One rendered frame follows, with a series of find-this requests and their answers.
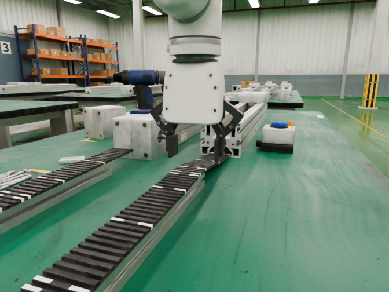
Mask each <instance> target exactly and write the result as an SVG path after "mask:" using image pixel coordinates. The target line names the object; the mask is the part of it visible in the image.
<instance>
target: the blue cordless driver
mask: <svg viewBox="0 0 389 292"><path fill-rule="evenodd" d="M107 78H113V80H114V81H115V82H119V83H122V84H123V85H129V84H131V86H135V87H133V91H134V95H136V96H137V103H138V109H132V110H131V111H130V114H150V111H151V110H152V109H153V103H154V100H153V95H152V89H151V88H150V87H149V86H154V85H155V84H157V85H159V84H160V72H159V71H158V70H156V71H155V70H130V71H129V70H123V71H122V72H117V73H115V74H113V76H107ZM128 115H129V114H128Z"/></svg>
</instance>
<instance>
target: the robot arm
mask: <svg viewBox="0 0 389 292"><path fill-rule="evenodd" d="M152 1H153V2H154V3H155V5H156V6H157V7H158V8H159V9H161V10H162V11H164V12H165V13H167V14H168V29H169V45H166V52H167V53H170V56H174V57H176V59H173V60H172V63H167V67H166V74H165V79H164V89H163V101H162V102H161V103H160V104H158V105H157V106H155V108H153V109H152V110H151V111H150V114H151V116H152V117H153V119H154V120H155V121H156V124H157V125H158V127H160V128H161V130H162V131H163V134H164V135H165V136H166V151H167V152H168V157H169V158H172V157H173V156H175V155H176V154H177V153H178V134H177V133H176V132H175V130H176V128H177V126H178V125H179V124H184V125H211V126H212V128H213V130H214V132H215V133H216V139H215V140H214V161H215V162H219V161H220V160H221V159H222V156H225V137H226V136H227V135H228V134H229V133H230V132H231V131H232V130H233V129H234V128H236V126H237V125H238V124H239V122H240V121H241V120H242V119H243V117H244V114H243V113H242V112H241V111H240V110H239V109H237V108H236V107H235V106H233V105H232V104H231V103H229V102H228V101H227V100H226V96H225V80H224V74H223V67H222V63H220V62H218V60H217V59H214V57H219V56H221V34H222V0H152ZM226 111H227V112H228V113H229V114H231V115H232V117H233V119H232V120H231V121H230V123H229V124H228V125H227V126H226V127H225V126H224V124H223V123H222V120H224V118H225V115H226ZM162 112H163V117H162Z"/></svg>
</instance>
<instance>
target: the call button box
mask: <svg viewBox="0 0 389 292"><path fill-rule="evenodd" d="M294 139H295V127H294V126H288V125H287V126H284V127H278V126H272V125H268V124H266V125H265V126H264V128H263V129H262V140H257V141H256V146H257V147H261V151H266V152H280V153H288V154H292V153H293V145H294Z"/></svg>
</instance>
